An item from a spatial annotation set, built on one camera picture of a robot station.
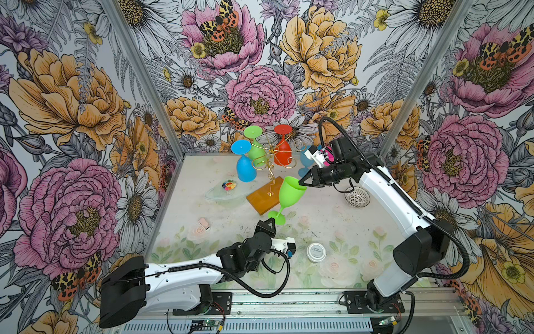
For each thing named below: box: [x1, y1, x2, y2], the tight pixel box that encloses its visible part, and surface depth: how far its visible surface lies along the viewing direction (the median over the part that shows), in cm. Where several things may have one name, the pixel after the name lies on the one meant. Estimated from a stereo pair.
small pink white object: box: [197, 217, 211, 232], surface depth 94 cm
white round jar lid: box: [305, 242, 327, 264], surface depth 81 cm
